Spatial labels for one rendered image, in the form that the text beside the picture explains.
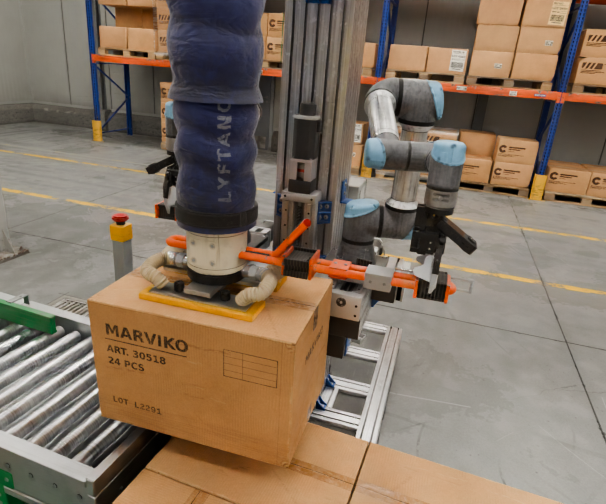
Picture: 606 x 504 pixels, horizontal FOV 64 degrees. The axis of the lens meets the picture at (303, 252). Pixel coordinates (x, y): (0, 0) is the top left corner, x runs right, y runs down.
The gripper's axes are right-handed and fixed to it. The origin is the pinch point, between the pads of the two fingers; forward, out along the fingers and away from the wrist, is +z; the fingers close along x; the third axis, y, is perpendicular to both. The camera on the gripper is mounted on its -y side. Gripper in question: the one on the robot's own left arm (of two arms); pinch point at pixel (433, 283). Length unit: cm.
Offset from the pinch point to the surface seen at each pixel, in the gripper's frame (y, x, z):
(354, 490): 11, 8, 66
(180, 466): 63, 18, 66
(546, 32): -109, -704, -120
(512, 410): -58, -128, 120
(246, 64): 50, 6, -48
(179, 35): 65, 12, -53
